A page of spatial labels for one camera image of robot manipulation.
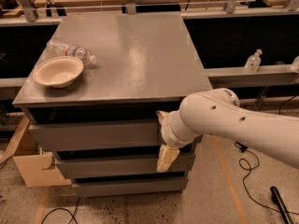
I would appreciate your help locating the grey top drawer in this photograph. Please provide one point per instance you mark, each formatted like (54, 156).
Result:
(98, 135)

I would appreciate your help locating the black rod on floor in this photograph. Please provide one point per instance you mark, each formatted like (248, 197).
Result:
(276, 198)

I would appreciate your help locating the grey drawer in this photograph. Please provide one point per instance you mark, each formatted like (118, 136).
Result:
(98, 135)
(103, 167)
(137, 186)

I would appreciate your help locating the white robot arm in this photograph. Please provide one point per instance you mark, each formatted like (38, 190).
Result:
(218, 112)

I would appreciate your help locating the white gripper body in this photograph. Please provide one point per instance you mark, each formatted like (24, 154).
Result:
(167, 130)

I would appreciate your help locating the wooden board left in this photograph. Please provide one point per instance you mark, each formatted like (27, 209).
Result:
(37, 167)

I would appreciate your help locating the grey middle drawer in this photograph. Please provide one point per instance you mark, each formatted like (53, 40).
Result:
(103, 167)

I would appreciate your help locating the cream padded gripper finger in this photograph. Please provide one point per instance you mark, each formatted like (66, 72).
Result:
(162, 116)
(167, 156)

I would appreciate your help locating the white paper bowl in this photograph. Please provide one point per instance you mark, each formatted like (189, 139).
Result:
(58, 72)

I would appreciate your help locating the grey bottom drawer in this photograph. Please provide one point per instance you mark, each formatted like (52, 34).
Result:
(137, 186)

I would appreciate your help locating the grey drawer cabinet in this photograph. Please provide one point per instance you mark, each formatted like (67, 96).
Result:
(144, 63)

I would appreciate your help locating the clear plastic water bottle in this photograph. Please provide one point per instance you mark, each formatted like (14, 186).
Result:
(57, 47)

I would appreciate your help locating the clear pump sanitizer bottle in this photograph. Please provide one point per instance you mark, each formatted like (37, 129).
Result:
(253, 61)

